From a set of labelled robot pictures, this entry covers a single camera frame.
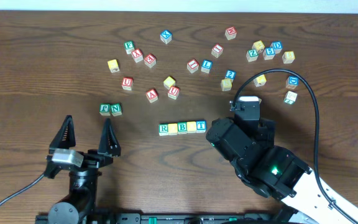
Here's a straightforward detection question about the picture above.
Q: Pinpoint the green J letter block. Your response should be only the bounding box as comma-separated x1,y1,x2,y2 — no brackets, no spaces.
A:
99,103,111,116

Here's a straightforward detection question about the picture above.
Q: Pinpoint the green N letter block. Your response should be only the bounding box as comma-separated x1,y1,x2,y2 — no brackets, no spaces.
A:
110,103,122,116

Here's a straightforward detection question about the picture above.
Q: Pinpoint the red E letter block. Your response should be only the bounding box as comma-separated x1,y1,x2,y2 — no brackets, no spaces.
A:
144,54,157,68

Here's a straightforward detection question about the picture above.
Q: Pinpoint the green F letter block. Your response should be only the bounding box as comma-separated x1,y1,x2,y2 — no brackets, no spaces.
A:
124,40,135,54

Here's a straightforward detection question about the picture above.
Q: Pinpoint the green 7 number block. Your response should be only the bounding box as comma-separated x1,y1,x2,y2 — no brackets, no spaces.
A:
283,91,298,105

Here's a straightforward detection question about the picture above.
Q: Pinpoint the red A letter block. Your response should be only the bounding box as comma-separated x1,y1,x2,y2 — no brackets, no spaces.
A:
145,89,158,103

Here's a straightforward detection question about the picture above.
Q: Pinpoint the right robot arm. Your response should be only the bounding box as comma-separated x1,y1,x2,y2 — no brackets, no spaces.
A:
206,96,358,223

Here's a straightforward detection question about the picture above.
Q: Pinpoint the blue X letter block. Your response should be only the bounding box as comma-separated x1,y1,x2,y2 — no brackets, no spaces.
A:
160,30,172,44

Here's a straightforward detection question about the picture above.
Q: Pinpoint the red U block left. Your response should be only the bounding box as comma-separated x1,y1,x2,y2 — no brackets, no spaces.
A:
121,77,134,91

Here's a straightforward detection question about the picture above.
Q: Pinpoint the blue D block upper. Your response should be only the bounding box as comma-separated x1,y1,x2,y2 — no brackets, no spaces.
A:
270,41,283,54

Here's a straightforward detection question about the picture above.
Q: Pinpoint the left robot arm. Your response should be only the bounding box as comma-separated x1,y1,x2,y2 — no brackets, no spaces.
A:
44,115,121,224

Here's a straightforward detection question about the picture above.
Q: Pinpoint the yellow O letter block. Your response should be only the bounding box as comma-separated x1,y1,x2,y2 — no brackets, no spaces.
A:
168,123,178,135

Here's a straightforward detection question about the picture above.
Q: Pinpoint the blue T letter block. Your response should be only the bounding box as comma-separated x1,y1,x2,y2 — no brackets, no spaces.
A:
196,120,206,133

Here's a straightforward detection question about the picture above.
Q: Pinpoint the green R letter block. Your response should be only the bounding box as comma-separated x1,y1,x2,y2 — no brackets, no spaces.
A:
158,124,169,136

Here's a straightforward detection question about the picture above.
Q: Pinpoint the red I block upper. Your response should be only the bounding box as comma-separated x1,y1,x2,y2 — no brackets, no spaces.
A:
211,44,224,58

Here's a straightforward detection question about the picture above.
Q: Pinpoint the red U block centre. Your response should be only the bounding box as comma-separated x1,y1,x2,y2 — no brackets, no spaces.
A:
168,86,180,100

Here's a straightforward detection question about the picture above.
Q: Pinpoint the red i block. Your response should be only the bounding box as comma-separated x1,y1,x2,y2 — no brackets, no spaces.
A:
186,58,199,73
211,44,224,58

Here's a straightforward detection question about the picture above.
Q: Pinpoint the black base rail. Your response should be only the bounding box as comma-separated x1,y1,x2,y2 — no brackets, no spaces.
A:
35,213,288,224

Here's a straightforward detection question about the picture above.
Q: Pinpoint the blue 2 number block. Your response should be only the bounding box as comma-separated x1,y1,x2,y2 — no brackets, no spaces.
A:
224,70,236,82

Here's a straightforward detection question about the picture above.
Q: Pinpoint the yellow K letter block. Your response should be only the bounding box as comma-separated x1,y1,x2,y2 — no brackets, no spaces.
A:
254,75,267,87

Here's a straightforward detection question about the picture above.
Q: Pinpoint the blue D block right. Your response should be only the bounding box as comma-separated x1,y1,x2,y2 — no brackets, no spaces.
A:
285,76,299,90

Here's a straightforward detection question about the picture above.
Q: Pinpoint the green Z letter block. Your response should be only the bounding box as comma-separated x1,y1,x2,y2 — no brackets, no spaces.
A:
246,49,259,62

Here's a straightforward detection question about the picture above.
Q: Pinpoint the yellow S letter block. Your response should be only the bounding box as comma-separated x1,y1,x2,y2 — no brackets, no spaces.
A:
221,78,232,91

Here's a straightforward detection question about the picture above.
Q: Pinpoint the red M letter block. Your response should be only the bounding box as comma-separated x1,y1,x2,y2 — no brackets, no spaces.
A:
225,26,237,40

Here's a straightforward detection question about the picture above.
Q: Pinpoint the green B letter block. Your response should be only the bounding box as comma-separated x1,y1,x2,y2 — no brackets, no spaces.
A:
177,122,188,134

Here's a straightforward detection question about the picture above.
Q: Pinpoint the yellow 8 number block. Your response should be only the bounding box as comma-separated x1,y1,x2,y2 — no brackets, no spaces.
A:
282,51,296,64

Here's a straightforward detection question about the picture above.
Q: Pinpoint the blue 5 number block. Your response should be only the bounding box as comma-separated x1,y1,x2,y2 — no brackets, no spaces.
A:
263,47,275,60

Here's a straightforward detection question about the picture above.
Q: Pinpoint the red X letter block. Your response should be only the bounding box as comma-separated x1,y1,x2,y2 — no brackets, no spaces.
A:
131,49,143,63

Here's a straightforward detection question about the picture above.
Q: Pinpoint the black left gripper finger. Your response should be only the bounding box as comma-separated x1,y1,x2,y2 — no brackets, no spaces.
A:
49,115,76,154
98,118,121,157

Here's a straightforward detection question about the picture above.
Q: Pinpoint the red I block centre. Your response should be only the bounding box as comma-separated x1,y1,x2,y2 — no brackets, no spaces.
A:
186,58,199,73

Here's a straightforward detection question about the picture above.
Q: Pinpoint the red u block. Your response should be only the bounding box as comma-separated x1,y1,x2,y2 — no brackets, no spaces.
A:
168,86,180,100
121,77,134,91

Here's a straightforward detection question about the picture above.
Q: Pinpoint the blue d block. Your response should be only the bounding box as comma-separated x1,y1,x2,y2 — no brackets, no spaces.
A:
285,76,299,90
270,41,283,54

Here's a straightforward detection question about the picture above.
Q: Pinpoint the blue L letter block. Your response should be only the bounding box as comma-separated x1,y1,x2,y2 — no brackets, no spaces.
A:
201,60,213,73

